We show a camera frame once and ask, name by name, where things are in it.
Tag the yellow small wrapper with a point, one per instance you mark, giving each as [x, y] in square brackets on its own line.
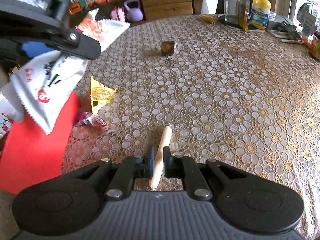
[209, 18]

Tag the floral lace tablecloth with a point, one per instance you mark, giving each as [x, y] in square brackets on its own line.
[246, 99]

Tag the gold tall packet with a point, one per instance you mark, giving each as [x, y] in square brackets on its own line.
[243, 11]

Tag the white red snack packet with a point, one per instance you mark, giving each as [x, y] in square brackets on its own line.
[43, 85]

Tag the purple kettlebell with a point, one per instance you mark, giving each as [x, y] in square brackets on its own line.
[134, 14]

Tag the wooden tv cabinet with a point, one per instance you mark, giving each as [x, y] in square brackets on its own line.
[151, 9]

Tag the yellow lid wipes canister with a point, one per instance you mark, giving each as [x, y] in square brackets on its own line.
[260, 12]

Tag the small brown gold snack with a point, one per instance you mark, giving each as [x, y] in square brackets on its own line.
[168, 48]

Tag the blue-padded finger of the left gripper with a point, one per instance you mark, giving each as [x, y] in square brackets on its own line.
[34, 49]

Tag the beige sausage stick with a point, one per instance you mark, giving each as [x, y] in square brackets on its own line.
[159, 163]

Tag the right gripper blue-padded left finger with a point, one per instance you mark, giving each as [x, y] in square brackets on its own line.
[131, 168]

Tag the white plant pot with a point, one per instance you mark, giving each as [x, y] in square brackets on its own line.
[209, 6]

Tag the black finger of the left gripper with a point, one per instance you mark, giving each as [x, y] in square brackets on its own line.
[80, 45]

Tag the red cardboard box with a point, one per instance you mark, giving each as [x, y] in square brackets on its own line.
[30, 156]

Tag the pink wrapped candy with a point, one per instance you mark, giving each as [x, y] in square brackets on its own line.
[90, 119]

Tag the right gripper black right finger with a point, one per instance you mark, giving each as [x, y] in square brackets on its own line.
[186, 169]

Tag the yellow gold snack packet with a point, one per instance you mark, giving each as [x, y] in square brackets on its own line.
[100, 95]

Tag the glass cup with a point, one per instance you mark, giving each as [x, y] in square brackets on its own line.
[231, 8]

